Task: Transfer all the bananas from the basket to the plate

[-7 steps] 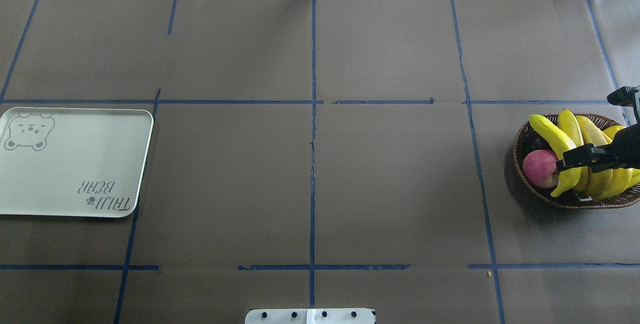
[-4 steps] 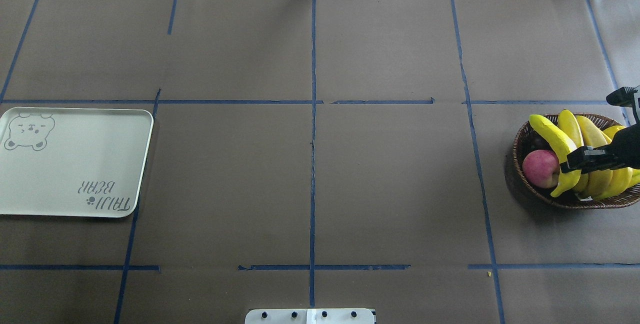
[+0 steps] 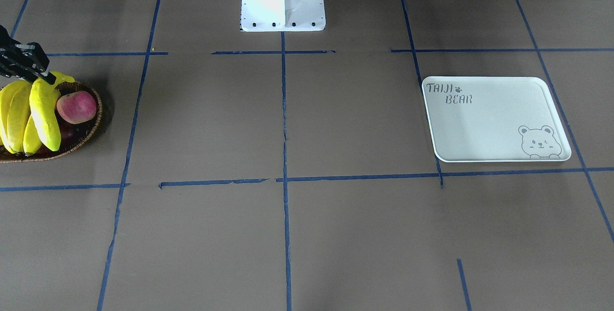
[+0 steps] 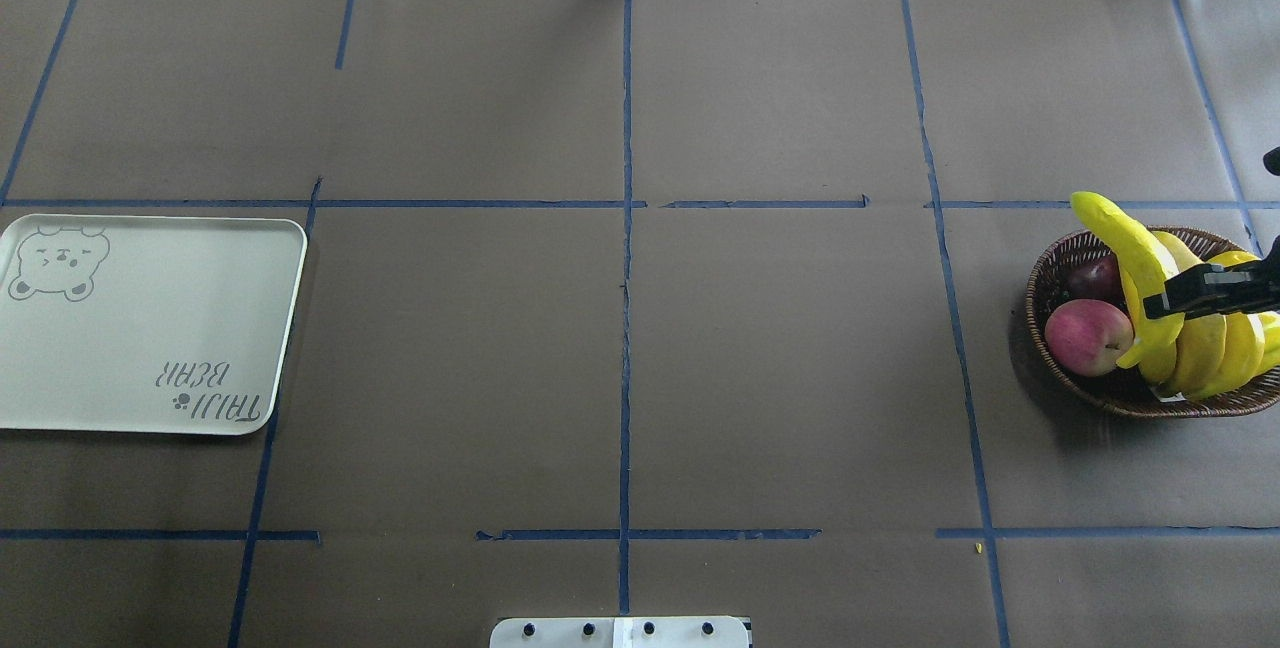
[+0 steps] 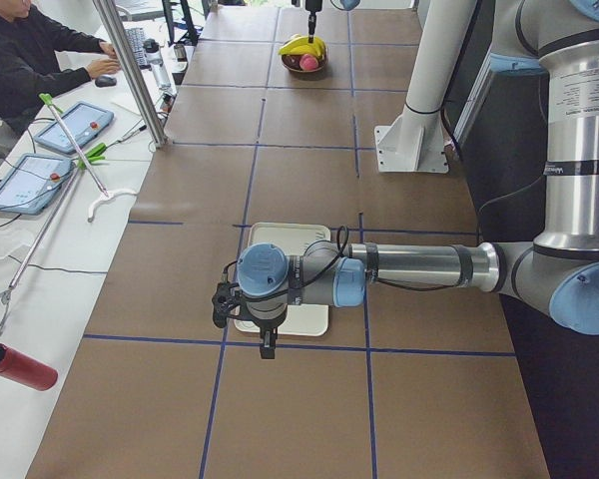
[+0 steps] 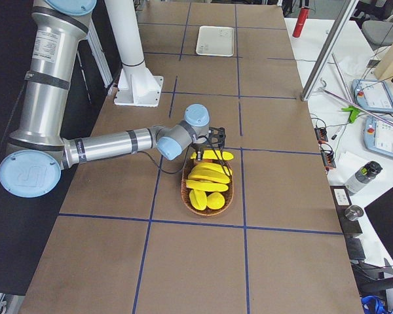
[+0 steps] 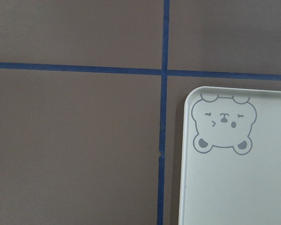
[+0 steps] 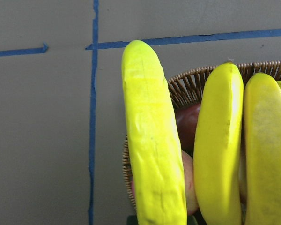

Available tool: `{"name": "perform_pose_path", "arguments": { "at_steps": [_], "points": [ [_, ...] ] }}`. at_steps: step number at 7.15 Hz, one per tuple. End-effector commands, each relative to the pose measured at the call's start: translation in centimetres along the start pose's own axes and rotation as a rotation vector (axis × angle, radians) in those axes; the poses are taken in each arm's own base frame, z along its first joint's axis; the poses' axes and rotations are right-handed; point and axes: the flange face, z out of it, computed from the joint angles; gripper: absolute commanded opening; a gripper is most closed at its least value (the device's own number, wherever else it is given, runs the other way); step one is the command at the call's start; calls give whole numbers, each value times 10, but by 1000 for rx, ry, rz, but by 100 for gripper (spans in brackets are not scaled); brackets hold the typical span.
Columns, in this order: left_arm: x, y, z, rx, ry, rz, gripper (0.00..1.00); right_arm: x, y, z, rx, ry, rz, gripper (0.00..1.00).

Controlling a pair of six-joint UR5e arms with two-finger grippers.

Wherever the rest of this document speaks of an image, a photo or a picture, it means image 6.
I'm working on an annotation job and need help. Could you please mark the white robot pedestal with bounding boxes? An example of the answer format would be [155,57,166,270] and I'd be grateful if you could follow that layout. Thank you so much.
[105,0,164,107]

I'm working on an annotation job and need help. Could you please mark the blue teach pendant near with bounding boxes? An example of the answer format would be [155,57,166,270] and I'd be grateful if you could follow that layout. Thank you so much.
[364,116,393,159]

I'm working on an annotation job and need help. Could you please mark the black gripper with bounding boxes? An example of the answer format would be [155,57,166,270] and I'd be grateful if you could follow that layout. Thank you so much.
[195,127,226,161]

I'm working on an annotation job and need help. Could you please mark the blue teach pendant far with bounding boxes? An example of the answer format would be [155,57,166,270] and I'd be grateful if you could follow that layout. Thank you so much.
[351,79,393,114]

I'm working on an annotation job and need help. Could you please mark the white bear tray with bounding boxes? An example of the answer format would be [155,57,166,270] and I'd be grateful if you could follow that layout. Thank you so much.
[196,26,234,57]

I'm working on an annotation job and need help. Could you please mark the yellow banana bunch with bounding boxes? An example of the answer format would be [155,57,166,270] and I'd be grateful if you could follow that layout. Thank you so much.
[185,179,229,192]
[190,163,233,177]
[187,171,231,184]

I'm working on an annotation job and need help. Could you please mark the red cylinder bottle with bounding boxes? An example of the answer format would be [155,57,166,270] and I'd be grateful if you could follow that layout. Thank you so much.
[292,7,309,38]

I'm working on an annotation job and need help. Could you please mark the small metal cup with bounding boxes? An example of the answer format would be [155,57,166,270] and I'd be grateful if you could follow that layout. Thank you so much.
[344,205,364,221]

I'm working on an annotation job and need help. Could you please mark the grey water bottle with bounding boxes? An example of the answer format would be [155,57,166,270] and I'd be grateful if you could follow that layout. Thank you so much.
[345,161,383,196]

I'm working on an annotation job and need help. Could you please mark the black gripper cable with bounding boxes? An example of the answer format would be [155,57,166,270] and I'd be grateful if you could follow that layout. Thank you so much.
[140,127,234,177]

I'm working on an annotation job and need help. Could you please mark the orange black connector box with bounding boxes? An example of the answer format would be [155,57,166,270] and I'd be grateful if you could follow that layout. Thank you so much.
[314,127,328,144]

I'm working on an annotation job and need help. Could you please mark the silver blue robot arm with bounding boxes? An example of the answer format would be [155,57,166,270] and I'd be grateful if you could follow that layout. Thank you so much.
[0,1,225,198]

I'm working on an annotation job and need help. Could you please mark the blue teach pendant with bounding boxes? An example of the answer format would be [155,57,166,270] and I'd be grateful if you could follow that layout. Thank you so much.
[364,116,393,159]
[351,79,393,114]

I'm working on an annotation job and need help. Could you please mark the aluminium frame post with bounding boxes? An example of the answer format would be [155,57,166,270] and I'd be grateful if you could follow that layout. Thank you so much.
[301,0,358,101]

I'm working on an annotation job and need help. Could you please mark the green clamp tool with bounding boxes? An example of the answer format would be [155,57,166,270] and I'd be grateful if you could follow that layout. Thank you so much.
[341,105,361,124]

